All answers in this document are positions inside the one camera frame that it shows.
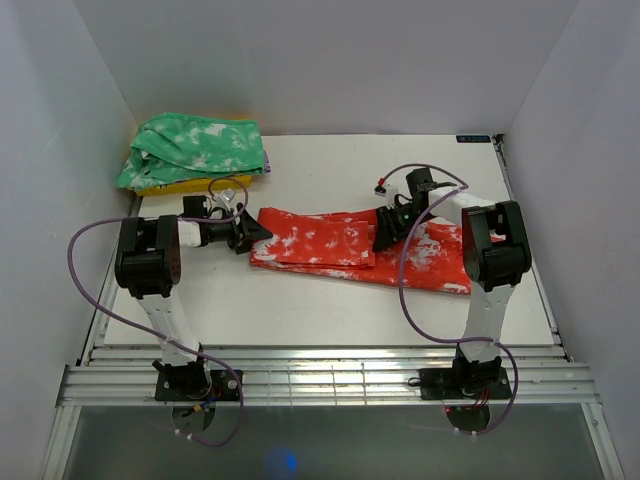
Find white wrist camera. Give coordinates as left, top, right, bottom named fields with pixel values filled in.
left=374, top=178, right=400, bottom=208
left=213, top=188, right=236, bottom=212

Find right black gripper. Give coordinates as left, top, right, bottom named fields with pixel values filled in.
left=372, top=204, right=434, bottom=253

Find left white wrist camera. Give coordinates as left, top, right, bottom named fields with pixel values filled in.
left=213, top=188, right=236, bottom=212

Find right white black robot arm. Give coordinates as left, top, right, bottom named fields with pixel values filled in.
left=373, top=163, right=532, bottom=399

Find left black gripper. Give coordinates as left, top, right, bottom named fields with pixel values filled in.
left=204, top=203, right=272, bottom=255

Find yellow folded trousers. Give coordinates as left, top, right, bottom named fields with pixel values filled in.
left=130, top=115, right=254, bottom=198

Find purple folded garment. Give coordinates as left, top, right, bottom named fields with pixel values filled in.
left=263, top=150, right=271, bottom=174

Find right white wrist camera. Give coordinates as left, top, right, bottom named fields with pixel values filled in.
left=374, top=178, right=400, bottom=208

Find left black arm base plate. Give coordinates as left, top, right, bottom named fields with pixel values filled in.
left=154, top=369, right=244, bottom=402

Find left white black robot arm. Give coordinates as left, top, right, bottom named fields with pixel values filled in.
left=115, top=190, right=273, bottom=400

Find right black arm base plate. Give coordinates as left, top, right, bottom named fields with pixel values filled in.
left=418, top=368, right=512, bottom=400

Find green tie-dye trousers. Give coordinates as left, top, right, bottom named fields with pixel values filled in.
left=115, top=113, right=266, bottom=190

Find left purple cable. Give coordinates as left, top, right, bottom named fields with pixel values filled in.
left=66, top=177, right=250, bottom=448

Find red tie-dye trousers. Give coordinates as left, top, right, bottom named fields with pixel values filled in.
left=249, top=208, right=471, bottom=295

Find purple cable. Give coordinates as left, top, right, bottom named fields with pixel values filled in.
left=377, top=163, right=514, bottom=437
left=66, top=177, right=250, bottom=448

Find dark table label sticker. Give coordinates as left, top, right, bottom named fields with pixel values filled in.
left=455, top=135, right=492, bottom=144

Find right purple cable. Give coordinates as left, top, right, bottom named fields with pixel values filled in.
left=377, top=163, right=514, bottom=437

